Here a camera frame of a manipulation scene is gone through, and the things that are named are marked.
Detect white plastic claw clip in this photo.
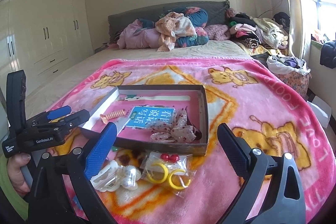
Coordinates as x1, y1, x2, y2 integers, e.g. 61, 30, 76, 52
90, 160, 122, 192

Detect pearl bead hair accessory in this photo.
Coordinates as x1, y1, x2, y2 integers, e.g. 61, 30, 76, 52
116, 165, 142, 191

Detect orange spiral hair clip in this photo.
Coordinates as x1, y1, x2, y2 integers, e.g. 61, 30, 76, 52
100, 109, 126, 124

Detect bagged yellow hoop earrings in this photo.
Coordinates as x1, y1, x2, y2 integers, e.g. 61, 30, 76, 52
140, 151, 196, 198

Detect red ball earrings card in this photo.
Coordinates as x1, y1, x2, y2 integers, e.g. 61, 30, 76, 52
160, 153, 180, 164

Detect person's left hand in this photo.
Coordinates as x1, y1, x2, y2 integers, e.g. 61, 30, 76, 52
7, 153, 31, 197

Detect beige bed sheet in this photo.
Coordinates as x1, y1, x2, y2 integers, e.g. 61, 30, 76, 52
25, 40, 251, 118

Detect dark cardboard tray box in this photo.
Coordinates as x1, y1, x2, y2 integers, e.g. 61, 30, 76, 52
80, 85, 209, 156

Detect cream built-in wardrobe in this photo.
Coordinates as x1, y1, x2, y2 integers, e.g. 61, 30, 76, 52
1, 0, 93, 94

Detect pink bear fleece blanket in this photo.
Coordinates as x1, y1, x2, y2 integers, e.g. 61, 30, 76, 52
24, 57, 336, 224

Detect floral laundry basket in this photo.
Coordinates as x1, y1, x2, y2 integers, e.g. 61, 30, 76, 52
266, 55, 311, 98

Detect pink quilted garment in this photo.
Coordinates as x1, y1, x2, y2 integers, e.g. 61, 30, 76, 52
117, 18, 161, 50

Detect dark clothes on windowsill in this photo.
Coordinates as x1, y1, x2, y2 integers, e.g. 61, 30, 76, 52
319, 40, 336, 69

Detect orange floral cloth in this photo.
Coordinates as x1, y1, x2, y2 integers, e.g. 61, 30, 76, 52
155, 12, 197, 52

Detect pile of clothes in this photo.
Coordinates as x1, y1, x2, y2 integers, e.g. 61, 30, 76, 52
226, 8, 290, 51

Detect dark blue floral pillow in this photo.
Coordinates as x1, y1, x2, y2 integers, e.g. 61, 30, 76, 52
172, 7, 209, 48

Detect dark green headboard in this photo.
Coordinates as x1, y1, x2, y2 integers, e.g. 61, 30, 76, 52
108, 0, 230, 44

